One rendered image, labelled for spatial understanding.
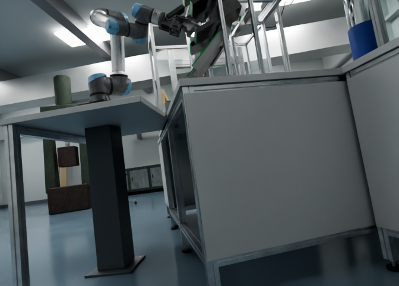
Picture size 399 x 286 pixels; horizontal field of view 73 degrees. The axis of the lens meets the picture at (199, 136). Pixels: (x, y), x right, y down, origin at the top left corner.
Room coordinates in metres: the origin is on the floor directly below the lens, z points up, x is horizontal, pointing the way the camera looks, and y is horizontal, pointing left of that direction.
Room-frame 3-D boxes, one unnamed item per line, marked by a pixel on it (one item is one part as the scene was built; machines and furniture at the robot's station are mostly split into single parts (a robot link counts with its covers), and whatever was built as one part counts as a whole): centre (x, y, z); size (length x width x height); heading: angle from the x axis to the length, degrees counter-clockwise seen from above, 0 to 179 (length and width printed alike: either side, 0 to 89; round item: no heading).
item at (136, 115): (1.64, 0.53, 0.84); 0.90 x 0.70 x 0.03; 174
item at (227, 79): (1.90, -0.48, 0.85); 1.50 x 1.41 x 0.03; 12
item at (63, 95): (5.40, 2.67, 1.37); 0.89 x 0.72 x 2.74; 84
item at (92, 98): (1.65, 0.59, 0.99); 0.15 x 0.15 x 0.10
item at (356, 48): (1.39, -0.95, 1.00); 0.16 x 0.16 x 0.27
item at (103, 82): (1.66, 0.59, 1.11); 0.13 x 0.12 x 0.14; 127
